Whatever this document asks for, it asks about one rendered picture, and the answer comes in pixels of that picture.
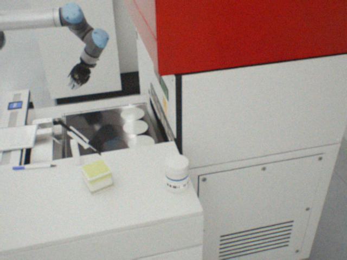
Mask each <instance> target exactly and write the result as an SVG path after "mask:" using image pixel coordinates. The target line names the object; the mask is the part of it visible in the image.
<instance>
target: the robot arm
mask: <svg viewBox="0 0 347 260"><path fill-rule="evenodd" d="M53 27H68V29H69V30H70V31H71V32H73V33H74V34H75V36H76V37H78V38H79V39H80V40H81V41H82V42H83V43H84V44H85V47H84V49H83V51H82V53H81V56H80V63H77V64H76V65H75V66H74V67H73V68H72V70H71V71H70V73H69V75H68V77H69V76H70V75H71V76H70V82H69V84H68V86H69V85H70V88H71V89H72V90H76V89H78V88H80V87H81V86H82V85H83V84H85V83H86V82H87V81H88V80H89V78H90V77H91V76H90V74H91V73H92V72H91V69H89V68H95V66H96V65H97V63H96V62H97V61H99V60H100V59H99V57H100V55H101V54H102V52H103V51H104V49H105V48H106V46H107V43H108V41H109V39H110V37H109V35H108V33H107V32H106V31H103V29H102V28H95V29H94V28H93V27H92V26H90V25H89V24H88V23H87V21H86V19H85V16H84V14H83V11H82V9H81V8H80V7H79V6H78V5H77V4H75V3H68V4H66V5H65V6H64V7H63V8H46V9H30V10H14V11H0V50H2V49H3V47H4V45H5V42H6V37H5V33H4V31H7V30H22V29H37V28H53ZM75 82H76V84H75V85H74V83H75Z"/></svg>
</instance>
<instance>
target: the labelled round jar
mask: <svg viewBox="0 0 347 260"><path fill-rule="evenodd" d="M165 182H166V188H167V189H168V190H169V191H171V192H174V193H180V192H183V191H185V190H186V189H187V188H188V186H189V161H188V159H187V158H186V157H184V156H182V155H171V156H169V157H168V158H167V159H166V160H165Z"/></svg>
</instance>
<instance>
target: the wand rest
mask: <svg viewBox="0 0 347 260"><path fill-rule="evenodd" d="M70 128H71V129H72V130H73V131H75V132H76V133H78V134H79V135H80V136H81V137H82V138H83V139H84V140H85V141H86V142H87V143H88V142H89V140H88V139H86V138H85V137H84V136H83V135H81V134H80V133H79V132H78V131H77V130H75V129H74V128H73V127H72V126H70ZM67 132H68V133H67V134H69V135H70V136H71V137H72V138H74V139H71V140H70V145H71V149H72V155H73V160H74V165H80V164H81V161H80V155H79V148H78V143H77V142H79V143H80V144H81V145H83V147H84V148H85V149H86V148H87V147H89V146H90V145H88V144H86V143H85V142H84V141H82V140H81V139H80V138H79V137H78V136H76V135H75V134H74V133H73V132H69V131H67Z"/></svg>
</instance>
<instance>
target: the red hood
mask: <svg viewBox="0 0 347 260"><path fill-rule="evenodd" d="M124 4H125V6H126V8H127V10H128V13H129V14H130V16H131V18H132V20H133V22H134V24H135V27H136V30H137V32H138V34H139V36H140V38H141V39H142V41H143V44H144V46H145V48H146V50H147V52H148V54H149V55H150V57H151V60H152V62H153V64H154V65H155V67H156V69H157V71H158V74H159V75H160V76H164V75H173V74H180V73H188V72H197V71H202V70H211V69H220V68H228V67H237V66H245V65H250V64H258V63H267V62H276V61H284V60H293V59H301V58H307V57H315V56H324V55H332V54H341V53H347V0H124Z"/></svg>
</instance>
